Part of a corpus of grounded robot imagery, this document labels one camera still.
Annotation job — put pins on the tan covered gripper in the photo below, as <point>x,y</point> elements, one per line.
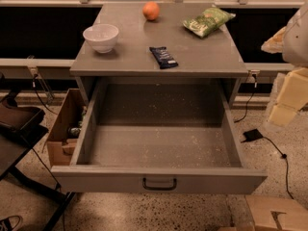
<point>296,42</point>

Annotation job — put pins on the grey top drawer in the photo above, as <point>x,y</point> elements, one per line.
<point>150,136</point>

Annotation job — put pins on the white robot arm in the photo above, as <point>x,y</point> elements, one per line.
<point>290,91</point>

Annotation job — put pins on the grey drawer cabinet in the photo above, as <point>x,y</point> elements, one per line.
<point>214,60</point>

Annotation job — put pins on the green chip bag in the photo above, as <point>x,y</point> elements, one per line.
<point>207,22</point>

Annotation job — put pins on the dark blue snack bar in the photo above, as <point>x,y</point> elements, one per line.
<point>163,58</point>

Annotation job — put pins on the orange fruit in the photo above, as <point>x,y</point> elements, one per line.
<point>151,11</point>

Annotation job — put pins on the cardboard box bottom right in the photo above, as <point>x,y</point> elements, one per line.
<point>273,214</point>

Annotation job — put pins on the white ceramic bowl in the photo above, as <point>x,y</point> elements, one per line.
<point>101,37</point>

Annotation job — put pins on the green can in box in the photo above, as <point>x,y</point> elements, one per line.
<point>74,132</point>

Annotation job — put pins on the open cardboard box left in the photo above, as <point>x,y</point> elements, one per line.
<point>61,142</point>

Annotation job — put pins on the black chair with stand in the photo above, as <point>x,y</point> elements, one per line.
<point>20,132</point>

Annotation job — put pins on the black sneaker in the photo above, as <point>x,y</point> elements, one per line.
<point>12,223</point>

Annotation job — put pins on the black power adapter with cable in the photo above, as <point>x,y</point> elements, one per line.
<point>254,135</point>

